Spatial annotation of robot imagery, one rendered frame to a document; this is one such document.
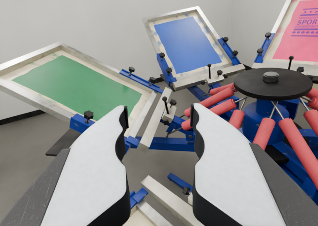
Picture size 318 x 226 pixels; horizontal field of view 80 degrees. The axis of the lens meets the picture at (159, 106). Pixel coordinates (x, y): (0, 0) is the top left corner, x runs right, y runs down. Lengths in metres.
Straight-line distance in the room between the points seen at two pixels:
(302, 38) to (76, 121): 1.67
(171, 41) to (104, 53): 2.39
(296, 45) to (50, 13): 3.54
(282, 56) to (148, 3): 2.83
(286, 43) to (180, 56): 0.82
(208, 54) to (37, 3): 3.08
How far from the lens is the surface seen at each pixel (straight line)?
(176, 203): 0.83
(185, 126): 1.04
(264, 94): 0.89
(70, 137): 1.54
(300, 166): 1.04
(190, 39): 1.84
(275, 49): 1.83
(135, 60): 4.12
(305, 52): 1.78
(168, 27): 1.94
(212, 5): 4.53
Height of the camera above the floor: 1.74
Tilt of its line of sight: 31 degrees down
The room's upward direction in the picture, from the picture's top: 11 degrees counter-clockwise
